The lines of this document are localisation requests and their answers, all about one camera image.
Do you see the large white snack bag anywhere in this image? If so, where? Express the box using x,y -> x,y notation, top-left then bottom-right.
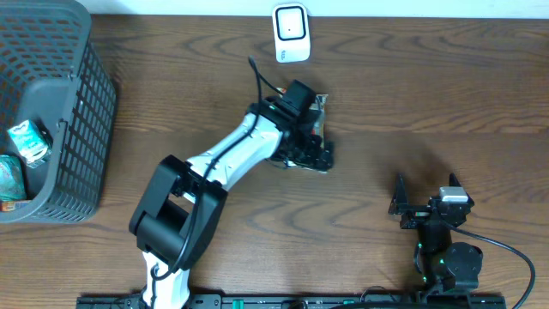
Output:
271,94 -> 334,173

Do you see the grey plastic mesh basket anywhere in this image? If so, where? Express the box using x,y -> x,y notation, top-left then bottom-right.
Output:
1,0 -> 118,224

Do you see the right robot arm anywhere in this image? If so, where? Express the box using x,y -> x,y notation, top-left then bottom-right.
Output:
388,173 -> 483,302

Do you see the small teal tissue pack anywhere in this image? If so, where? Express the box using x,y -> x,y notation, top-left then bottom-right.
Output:
8,119 -> 51,168

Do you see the white barcode scanner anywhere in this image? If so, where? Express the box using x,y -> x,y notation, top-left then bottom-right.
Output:
272,3 -> 311,63

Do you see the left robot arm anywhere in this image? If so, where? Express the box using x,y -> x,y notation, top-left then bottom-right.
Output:
129,81 -> 334,308

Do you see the orange small snack packet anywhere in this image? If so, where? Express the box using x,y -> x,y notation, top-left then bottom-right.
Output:
0,200 -> 30,212

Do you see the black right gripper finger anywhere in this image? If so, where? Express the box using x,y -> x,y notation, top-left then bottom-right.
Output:
448,173 -> 470,202
388,174 -> 408,215

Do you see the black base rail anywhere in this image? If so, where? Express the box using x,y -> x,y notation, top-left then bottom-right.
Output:
75,291 -> 506,309

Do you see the teal snack packet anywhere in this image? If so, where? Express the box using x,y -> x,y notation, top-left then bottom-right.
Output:
1,154 -> 27,202

